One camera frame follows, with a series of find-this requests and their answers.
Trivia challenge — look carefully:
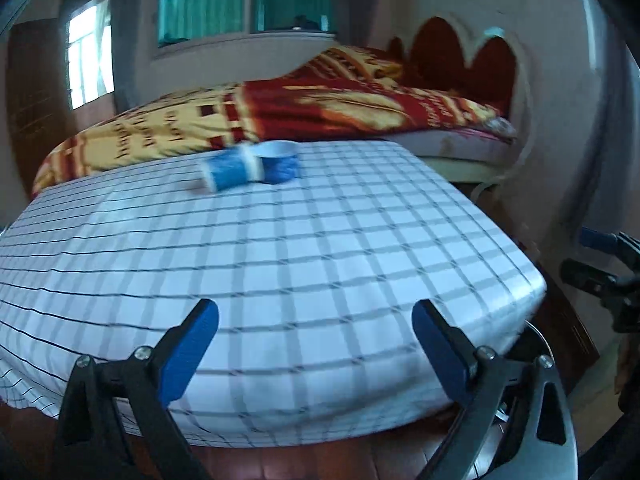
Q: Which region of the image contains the small bright window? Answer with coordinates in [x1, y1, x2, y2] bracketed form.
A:
[65, 0, 113, 111]

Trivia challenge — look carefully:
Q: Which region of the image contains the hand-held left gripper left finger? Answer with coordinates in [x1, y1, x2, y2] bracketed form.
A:
[52, 298, 221, 480]

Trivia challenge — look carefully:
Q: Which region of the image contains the crushed blue paper cup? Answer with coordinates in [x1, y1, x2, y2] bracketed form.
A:
[200, 140, 301, 193]

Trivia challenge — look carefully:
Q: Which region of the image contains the large green glass window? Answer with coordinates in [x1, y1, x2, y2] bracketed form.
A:
[157, 0, 336, 48]

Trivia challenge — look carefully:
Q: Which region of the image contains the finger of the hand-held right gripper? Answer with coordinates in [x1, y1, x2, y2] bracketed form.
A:
[560, 258, 640, 332]
[580, 227, 640, 271]

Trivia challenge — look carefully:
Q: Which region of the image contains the white checked tablecloth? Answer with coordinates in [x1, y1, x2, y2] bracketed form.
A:
[0, 140, 548, 448]

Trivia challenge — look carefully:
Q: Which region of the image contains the white pink mattress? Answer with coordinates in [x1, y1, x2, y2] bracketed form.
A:
[385, 125, 518, 161]

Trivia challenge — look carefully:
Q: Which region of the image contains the white bed frame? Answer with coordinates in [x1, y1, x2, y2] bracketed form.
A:
[387, 10, 541, 191]

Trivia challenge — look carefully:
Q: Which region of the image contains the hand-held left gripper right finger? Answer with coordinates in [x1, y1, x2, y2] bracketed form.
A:
[411, 299, 578, 480]

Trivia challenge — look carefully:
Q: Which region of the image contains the brown wooden door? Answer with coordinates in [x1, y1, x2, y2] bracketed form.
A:
[7, 20, 78, 196]

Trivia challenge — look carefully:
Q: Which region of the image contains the red yellow printed blanket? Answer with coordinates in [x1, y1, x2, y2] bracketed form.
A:
[32, 45, 518, 198]

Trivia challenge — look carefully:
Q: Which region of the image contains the black trash bin silver rim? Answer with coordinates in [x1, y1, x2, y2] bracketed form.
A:
[517, 321, 555, 361]

